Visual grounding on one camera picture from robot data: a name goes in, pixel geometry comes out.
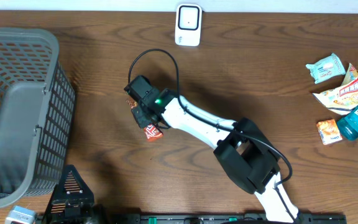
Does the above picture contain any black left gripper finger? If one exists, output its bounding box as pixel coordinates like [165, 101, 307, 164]
[57, 165, 94, 204]
[43, 185, 62, 220]

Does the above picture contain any red Top chocolate bar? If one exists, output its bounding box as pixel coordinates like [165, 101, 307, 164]
[126, 98, 163, 142]

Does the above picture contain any small orange snack packet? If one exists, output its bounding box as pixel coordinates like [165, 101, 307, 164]
[316, 119, 342, 145]

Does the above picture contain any light teal snack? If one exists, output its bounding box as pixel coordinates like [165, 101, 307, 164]
[305, 53, 346, 84]

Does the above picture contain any cream snack bag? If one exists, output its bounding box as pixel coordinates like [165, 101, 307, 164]
[313, 63, 358, 115]

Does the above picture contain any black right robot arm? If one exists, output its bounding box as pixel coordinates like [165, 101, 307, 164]
[124, 75, 300, 223]

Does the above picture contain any white barcode scanner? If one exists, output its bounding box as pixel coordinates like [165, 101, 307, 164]
[175, 4, 203, 47]

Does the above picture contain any grey plastic mesh basket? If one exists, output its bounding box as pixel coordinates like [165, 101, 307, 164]
[0, 27, 76, 208]

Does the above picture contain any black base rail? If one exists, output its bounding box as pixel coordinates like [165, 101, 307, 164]
[113, 212, 347, 224]

